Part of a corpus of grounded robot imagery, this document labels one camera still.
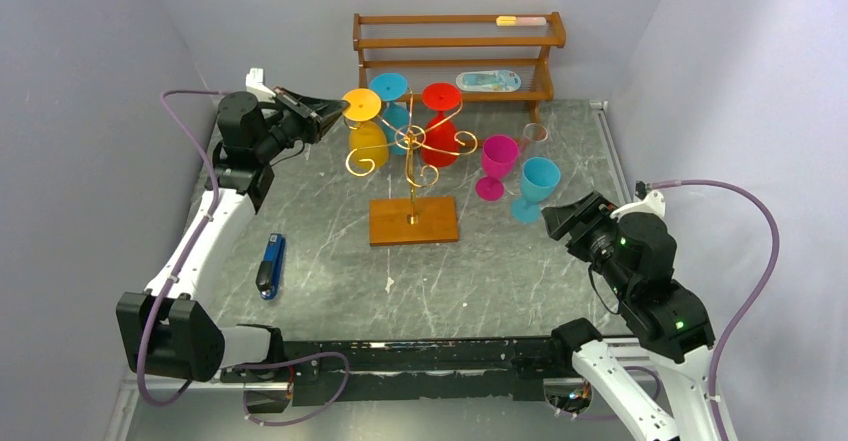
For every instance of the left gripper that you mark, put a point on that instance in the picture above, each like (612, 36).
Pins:
(318, 117)

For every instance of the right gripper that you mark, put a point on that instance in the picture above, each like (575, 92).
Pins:
(585, 219)

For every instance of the yellow wine glass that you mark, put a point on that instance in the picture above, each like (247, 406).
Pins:
(366, 133)

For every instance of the blue wine glass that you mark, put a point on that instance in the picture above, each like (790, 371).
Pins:
(390, 87)
(539, 177)

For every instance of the blue wine glass back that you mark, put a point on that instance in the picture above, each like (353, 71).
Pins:
(390, 87)

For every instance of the clear wine glass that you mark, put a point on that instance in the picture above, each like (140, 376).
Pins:
(532, 139)

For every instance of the magenta wine glass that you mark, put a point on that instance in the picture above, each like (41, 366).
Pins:
(499, 155)

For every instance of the gold wire glass rack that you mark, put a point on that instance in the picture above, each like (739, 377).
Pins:
(414, 219)

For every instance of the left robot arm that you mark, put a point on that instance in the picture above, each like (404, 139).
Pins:
(165, 329)

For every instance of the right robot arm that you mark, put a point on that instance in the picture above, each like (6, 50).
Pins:
(631, 248)

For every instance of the red wine glass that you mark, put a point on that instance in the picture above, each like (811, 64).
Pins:
(441, 147)

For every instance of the wooden shelf rack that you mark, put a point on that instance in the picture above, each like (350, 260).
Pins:
(429, 49)

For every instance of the blue packaged item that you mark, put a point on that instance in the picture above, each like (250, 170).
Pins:
(489, 81)

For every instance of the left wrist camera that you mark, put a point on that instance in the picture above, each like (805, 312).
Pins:
(254, 84)

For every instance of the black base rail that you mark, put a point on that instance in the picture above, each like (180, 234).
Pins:
(464, 368)

